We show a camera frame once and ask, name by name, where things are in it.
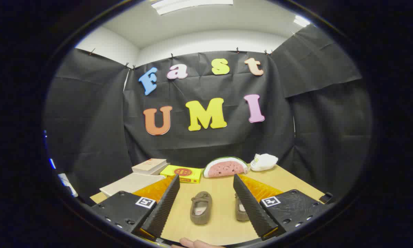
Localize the yellow book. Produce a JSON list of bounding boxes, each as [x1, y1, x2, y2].
[[160, 165, 203, 184]]

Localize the ceiling light panel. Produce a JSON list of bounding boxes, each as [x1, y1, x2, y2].
[[151, 0, 234, 15], [293, 15, 311, 27]]

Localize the brown fuzzy slipper shoe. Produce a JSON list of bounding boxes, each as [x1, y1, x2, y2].
[[235, 193, 250, 222], [190, 191, 213, 225]]

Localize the beige storage box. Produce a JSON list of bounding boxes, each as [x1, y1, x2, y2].
[[100, 172, 166, 197]]

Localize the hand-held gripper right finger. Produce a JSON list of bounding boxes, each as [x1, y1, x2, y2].
[[233, 174, 327, 241]]

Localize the black backdrop cloth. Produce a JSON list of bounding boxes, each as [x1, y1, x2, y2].
[[44, 24, 373, 204]]

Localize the watermelon slice plush toy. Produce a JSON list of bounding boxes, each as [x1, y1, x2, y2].
[[203, 157, 249, 178]]

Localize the beige cover book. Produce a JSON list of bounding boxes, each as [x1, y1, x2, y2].
[[132, 158, 168, 173]]

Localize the white plush toy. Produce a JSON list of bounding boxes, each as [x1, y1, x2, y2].
[[250, 153, 279, 172]]

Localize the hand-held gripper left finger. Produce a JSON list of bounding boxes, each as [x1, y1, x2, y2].
[[90, 174, 180, 240]]

